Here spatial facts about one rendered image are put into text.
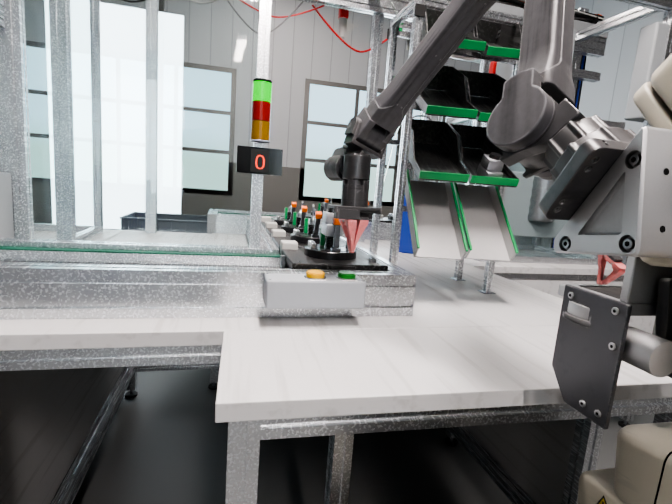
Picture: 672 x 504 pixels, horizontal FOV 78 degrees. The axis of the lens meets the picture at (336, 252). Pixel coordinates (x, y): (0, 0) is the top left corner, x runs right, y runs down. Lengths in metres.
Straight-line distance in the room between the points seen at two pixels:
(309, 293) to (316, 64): 3.98
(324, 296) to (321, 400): 0.30
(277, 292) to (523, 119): 0.54
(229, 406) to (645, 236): 0.51
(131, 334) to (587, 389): 0.74
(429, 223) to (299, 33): 3.76
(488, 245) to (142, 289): 0.88
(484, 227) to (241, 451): 0.89
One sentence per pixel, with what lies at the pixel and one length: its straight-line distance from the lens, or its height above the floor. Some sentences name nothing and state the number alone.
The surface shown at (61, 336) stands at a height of 0.85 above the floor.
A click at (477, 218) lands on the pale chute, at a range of 1.27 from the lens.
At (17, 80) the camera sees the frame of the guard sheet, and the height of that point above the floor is 1.34.
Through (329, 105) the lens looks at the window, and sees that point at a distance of 4.61.
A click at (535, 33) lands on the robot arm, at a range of 0.66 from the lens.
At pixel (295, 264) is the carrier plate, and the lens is 0.97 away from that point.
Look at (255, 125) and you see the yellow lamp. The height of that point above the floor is 1.30.
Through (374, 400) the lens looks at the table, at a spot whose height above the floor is 0.85.
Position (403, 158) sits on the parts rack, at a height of 1.24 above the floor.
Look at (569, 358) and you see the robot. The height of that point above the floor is 0.95.
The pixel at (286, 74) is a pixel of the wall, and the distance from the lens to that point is 4.62.
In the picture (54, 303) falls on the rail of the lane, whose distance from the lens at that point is 0.97.
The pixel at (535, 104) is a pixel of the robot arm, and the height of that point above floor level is 1.26.
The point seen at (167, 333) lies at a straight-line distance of 0.86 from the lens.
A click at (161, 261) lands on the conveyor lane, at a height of 0.92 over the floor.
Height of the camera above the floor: 1.16
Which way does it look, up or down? 9 degrees down
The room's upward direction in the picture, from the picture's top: 4 degrees clockwise
